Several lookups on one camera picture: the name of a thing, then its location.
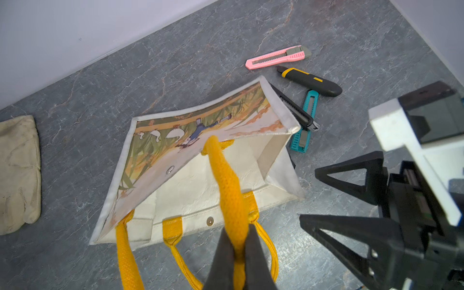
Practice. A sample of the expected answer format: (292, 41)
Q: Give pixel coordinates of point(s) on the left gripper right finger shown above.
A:
(258, 276)

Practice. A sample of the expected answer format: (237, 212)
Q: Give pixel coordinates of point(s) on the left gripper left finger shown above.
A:
(222, 269)

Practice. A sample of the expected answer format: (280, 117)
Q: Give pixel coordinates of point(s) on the black yellow utility knife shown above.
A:
(322, 86)

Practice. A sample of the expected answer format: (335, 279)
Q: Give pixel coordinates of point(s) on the pink utility knife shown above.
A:
(286, 55)

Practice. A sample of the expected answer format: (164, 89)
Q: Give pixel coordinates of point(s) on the illustrated tote bag yellow handles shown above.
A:
(217, 164)

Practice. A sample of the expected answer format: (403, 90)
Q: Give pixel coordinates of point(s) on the slim black utility knife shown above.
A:
(295, 108)

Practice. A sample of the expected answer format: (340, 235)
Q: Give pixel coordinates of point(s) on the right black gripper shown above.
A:
(417, 224)

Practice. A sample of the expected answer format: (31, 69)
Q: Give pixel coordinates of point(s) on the beige work glove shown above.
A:
(20, 174)

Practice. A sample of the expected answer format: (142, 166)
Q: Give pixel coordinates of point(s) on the teal utility knife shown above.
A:
(300, 140)

